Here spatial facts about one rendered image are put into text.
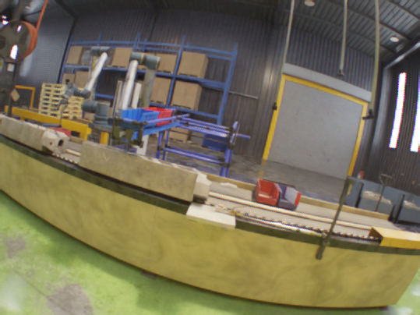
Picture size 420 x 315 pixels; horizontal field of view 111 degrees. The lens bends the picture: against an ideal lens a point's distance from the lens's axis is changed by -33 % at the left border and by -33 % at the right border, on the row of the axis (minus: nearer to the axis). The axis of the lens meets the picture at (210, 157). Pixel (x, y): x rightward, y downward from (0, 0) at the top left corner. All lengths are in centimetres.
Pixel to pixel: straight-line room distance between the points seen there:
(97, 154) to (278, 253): 153
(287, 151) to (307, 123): 189
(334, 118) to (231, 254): 1170
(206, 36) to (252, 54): 282
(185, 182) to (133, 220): 52
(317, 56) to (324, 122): 377
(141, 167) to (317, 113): 1145
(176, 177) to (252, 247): 72
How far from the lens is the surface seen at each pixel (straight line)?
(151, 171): 152
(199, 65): 1090
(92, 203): 187
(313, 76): 1219
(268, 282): 178
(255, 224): 148
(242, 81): 1199
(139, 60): 263
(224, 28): 1314
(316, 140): 1239
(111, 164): 167
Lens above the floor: 136
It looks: 10 degrees down
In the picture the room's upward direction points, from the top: 13 degrees clockwise
